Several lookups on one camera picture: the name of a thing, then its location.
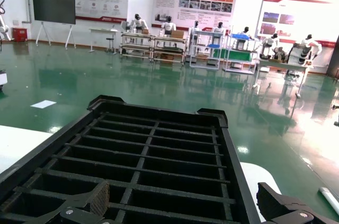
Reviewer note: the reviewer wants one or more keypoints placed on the long white table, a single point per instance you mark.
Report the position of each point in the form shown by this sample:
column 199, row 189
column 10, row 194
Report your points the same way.
column 280, row 63

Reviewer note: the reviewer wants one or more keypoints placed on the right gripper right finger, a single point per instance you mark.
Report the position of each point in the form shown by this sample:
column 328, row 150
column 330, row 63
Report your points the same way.
column 275, row 205

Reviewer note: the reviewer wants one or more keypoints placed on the white frame workbench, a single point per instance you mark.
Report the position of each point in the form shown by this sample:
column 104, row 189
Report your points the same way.
column 132, row 34
column 169, row 39

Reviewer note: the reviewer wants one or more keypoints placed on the white frame rack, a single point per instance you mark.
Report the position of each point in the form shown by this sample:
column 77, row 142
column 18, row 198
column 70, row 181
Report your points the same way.
column 214, row 46

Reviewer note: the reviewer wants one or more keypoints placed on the black slotted plastic container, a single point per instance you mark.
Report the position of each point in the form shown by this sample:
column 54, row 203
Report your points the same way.
column 148, row 152

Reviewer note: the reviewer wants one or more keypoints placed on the white desk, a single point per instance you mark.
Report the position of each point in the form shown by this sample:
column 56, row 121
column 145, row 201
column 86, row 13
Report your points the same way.
column 103, row 30

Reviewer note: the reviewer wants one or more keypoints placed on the small cardboard carton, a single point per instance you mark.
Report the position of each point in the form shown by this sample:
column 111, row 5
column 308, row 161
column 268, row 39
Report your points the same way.
column 145, row 31

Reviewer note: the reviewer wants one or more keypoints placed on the white tube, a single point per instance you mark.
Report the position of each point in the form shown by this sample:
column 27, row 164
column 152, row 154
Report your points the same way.
column 329, row 195

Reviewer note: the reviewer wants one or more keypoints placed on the large cardboard carton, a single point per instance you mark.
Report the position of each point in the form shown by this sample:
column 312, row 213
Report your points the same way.
column 177, row 34

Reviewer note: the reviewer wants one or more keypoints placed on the white rack with green panel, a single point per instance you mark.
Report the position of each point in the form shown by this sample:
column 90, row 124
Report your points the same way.
column 238, row 55

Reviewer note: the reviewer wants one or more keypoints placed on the black display on white stand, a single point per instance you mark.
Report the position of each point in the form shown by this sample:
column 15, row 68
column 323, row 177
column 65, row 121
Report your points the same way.
column 53, row 9

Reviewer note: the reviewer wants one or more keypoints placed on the wall poster with dark photos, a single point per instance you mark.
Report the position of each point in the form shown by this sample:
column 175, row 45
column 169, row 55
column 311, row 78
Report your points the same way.
column 291, row 9

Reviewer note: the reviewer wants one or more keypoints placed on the dark door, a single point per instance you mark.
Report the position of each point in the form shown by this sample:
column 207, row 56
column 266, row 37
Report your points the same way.
column 334, row 57

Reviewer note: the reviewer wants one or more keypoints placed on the black stool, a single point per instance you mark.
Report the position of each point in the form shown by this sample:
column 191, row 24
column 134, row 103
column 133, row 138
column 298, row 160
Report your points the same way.
column 110, row 39

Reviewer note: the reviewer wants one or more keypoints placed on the red floor cabinet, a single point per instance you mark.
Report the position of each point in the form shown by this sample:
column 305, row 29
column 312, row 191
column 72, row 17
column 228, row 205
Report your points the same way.
column 19, row 34

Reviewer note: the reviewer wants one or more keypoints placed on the white black humanoid robot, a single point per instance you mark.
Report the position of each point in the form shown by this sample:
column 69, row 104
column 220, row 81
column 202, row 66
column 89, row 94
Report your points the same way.
column 270, row 41
column 168, row 26
column 196, row 26
column 219, row 29
column 246, row 31
column 304, row 49
column 137, row 24

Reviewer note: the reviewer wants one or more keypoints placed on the white paper sheet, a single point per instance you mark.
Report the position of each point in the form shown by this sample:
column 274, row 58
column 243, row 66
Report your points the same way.
column 43, row 104

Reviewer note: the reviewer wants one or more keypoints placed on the white industrial robot arm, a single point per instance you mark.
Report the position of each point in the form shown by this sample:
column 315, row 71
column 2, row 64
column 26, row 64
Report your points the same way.
column 3, row 26

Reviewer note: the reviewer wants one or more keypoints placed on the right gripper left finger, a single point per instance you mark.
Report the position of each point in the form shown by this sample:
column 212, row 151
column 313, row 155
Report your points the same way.
column 99, row 197

